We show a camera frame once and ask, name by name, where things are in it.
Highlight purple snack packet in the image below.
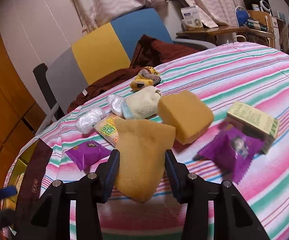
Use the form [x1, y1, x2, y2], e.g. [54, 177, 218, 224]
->
[193, 123, 264, 184]
[66, 140, 111, 171]

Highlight green cream small box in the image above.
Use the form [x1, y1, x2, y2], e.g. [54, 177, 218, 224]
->
[227, 101, 280, 154]

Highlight yellow green cracker packet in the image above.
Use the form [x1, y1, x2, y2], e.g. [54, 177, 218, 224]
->
[94, 114, 123, 146]

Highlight tan sponge cake bun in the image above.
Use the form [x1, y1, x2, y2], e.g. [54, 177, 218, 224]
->
[115, 119, 176, 203]

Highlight cream sock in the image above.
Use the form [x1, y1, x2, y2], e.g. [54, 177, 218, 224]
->
[121, 86, 162, 119]

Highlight yellow striped sock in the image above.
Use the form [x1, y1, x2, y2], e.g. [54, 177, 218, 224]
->
[130, 66, 161, 92]

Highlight gold metal tin box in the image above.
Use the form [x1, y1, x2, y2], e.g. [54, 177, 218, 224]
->
[2, 141, 38, 210]

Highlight wooden wardrobe panels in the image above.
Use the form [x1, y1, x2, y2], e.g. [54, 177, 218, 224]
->
[0, 34, 46, 188]

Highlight white plastic wrapped ball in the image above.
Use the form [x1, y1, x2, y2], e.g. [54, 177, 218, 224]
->
[76, 107, 106, 134]

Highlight black rolled mat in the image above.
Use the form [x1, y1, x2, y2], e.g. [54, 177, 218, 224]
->
[33, 63, 60, 109]

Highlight grey yellow blue chair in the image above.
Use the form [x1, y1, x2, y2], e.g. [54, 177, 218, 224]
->
[37, 8, 215, 133]

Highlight maroon red garment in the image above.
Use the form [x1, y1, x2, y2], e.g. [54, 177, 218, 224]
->
[67, 35, 202, 113]

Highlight wooden side desk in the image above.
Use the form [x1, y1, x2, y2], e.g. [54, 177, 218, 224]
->
[176, 25, 275, 48]

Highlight white blue product box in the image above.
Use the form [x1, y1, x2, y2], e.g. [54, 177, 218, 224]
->
[181, 5, 203, 30]

